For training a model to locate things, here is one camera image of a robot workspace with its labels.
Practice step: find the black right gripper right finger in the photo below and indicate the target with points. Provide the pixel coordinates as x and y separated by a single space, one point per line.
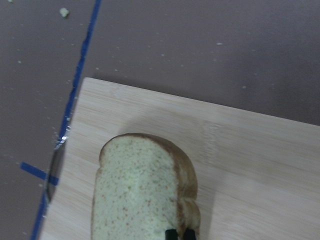
189 234

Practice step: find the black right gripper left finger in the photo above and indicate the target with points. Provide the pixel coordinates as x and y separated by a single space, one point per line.
171 234

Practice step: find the bread slice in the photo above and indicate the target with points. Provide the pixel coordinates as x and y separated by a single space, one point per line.
144 186

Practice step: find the wooden cutting board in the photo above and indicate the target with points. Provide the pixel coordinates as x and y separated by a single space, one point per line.
258 175

